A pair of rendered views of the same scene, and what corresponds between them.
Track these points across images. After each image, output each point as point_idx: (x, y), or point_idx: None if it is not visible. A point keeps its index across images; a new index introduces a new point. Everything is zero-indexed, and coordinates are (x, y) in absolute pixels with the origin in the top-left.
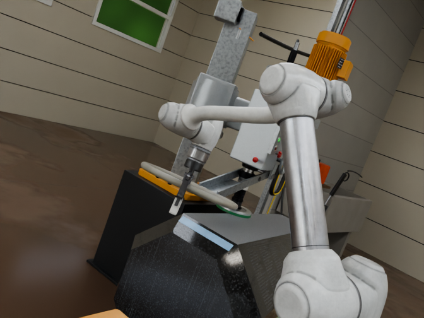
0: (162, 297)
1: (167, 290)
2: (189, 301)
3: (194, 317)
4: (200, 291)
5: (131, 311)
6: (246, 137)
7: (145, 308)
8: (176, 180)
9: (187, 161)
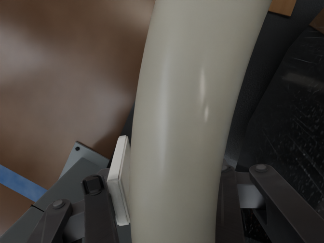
0: (314, 89)
1: (318, 98)
2: (288, 155)
3: (272, 164)
4: (290, 183)
5: (321, 28)
6: None
7: (315, 56)
8: (137, 202)
9: None
